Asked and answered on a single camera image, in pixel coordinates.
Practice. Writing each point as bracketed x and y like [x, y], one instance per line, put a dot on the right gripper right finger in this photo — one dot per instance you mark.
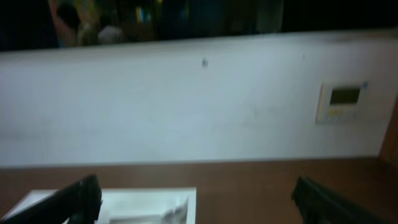
[318, 204]

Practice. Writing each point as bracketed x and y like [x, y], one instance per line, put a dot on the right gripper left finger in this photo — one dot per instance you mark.
[80, 202]

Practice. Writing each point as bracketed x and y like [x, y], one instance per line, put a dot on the white plastic cutlery tray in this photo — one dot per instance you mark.
[132, 203]

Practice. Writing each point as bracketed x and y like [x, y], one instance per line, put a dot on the white wall control panel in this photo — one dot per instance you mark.
[340, 102]

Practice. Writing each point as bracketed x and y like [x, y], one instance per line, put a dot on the large steel spoon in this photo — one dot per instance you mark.
[177, 215]

